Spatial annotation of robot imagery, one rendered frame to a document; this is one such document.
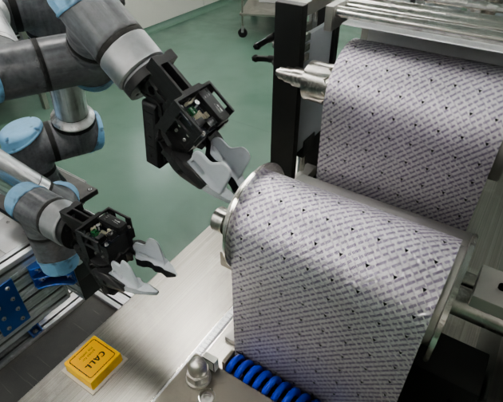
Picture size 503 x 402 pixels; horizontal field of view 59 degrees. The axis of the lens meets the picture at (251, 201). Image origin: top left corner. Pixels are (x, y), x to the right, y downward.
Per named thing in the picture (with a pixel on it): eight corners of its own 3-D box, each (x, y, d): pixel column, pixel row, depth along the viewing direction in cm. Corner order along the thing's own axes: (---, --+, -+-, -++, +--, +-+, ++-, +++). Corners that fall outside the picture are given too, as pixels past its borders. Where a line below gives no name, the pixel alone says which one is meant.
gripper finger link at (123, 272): (137, 283, 63) (100, 252, 68) (144, 309, 67) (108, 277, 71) (155, 270, 65) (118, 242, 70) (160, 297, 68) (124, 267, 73)
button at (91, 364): (97, 341, 83) (93, 334, 82) (123, 360, 80) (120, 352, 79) (66, 370, 79) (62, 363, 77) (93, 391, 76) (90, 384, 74)
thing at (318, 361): (236, 360, 70) (234, 282, 59) (378, 445, 60) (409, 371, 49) (235, 362, 70) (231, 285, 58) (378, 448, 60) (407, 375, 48)
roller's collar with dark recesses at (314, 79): (315, 91, 76) (319, 54, 72) (348, 100, 73) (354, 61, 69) (298, 105, 72) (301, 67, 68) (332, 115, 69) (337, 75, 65)
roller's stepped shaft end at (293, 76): (281, 77, 76) (282, 59, 74) (312, 85, 74) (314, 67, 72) (271, 84, 74) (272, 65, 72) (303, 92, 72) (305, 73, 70)
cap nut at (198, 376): (196, 361, 66) (194, 344, 63) (216, 374, 64) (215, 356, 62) (180, 380, 63) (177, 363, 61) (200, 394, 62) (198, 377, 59)
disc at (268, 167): (290, 195, 67) (268, 139, 54) (293, 195, 67) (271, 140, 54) (243, 281, 63) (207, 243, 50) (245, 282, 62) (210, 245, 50)
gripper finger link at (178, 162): (198, 190, 57) (156, 136, 57) (193, 195, 59) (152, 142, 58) (221, 174, 60) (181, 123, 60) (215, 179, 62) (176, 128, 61)
